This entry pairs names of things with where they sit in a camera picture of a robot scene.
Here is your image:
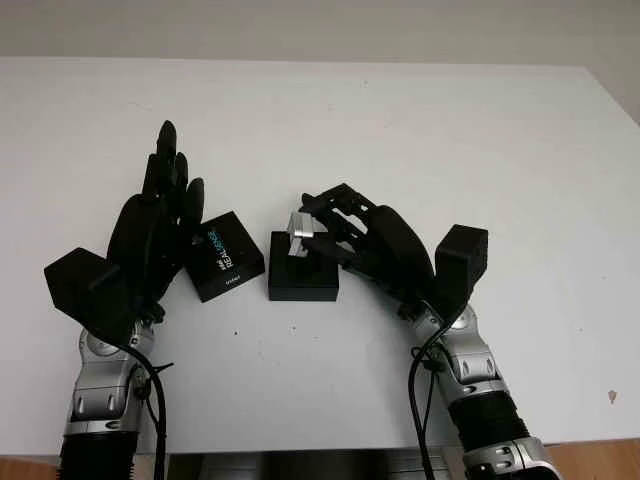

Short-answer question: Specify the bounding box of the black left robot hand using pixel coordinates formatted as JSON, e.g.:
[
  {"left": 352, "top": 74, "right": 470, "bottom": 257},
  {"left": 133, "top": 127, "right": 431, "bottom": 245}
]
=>
[{"left": 102, "top": 119, "right": 207, "bottom": 324}]

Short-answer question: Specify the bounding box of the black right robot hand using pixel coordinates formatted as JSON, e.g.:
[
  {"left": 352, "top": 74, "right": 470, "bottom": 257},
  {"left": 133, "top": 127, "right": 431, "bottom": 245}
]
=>
[{"left": 298, "top": 183, "right": 436, "bottom": 312}]

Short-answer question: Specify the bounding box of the black Intel RealSense box lid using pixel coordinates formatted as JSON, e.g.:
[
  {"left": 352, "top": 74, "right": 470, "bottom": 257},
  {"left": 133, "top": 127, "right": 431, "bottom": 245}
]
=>
[{"left": 185, "top": 211, "right": 267, "bottom": 304}]

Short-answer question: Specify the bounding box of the silver depth camera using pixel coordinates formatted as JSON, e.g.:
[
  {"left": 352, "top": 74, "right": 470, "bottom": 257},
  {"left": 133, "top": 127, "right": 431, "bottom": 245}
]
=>
[{"left": 285, "top": 211, "right": 318, "bottom": 260}]

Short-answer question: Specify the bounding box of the dark robot torso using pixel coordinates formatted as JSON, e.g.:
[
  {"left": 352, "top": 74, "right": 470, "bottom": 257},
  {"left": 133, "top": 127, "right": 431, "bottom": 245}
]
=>
[{"left": 168, "top": 449, "right": 467, "bottom": 480}]

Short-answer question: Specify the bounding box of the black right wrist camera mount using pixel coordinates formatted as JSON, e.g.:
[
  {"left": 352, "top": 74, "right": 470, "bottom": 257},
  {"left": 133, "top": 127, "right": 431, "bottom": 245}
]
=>
[{"left": 432, "top": 224, "right": 490, "bottom": 332}]

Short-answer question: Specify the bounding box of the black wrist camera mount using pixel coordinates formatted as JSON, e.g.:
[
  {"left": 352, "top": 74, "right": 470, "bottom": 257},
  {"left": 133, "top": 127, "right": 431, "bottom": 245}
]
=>
[
  {"left": 432, "top": 224, "right": 490, "bottom": 332},
  {"left": 43, "top": 247, "right": 137, "bottom": 346}
]

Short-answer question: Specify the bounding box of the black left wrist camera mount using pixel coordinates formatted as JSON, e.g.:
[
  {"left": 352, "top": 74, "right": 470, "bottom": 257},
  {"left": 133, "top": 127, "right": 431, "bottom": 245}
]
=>
[{"left": 43, "top": 247, "right": 137, "bottom": 346}]

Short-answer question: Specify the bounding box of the black camera box base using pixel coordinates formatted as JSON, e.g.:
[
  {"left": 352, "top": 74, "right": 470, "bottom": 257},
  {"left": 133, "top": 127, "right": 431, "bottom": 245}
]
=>
[{"left": 268, "top": 230, "right": 341, "bottom": 303}]

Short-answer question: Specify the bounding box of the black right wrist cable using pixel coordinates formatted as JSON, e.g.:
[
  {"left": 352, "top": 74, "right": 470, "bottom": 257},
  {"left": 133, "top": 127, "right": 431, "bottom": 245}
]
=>
[{"left": 407, "top": 319, "right": 452, "bottom": 480}]

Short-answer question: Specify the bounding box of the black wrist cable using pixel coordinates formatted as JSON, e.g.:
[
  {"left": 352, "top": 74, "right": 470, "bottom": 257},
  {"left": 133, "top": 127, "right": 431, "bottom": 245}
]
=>
[
  {"left": 407, "top": 319, "right": 452, "bottom": 480},
  {"left": 127, "top": 344, "right": 175, "bottom": 480}
]

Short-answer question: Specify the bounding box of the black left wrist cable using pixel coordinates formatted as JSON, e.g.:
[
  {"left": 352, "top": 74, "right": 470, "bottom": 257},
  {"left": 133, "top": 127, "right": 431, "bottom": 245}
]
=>
[{"left": 127, "top": 344, "right": 175, "bottom": 480}]

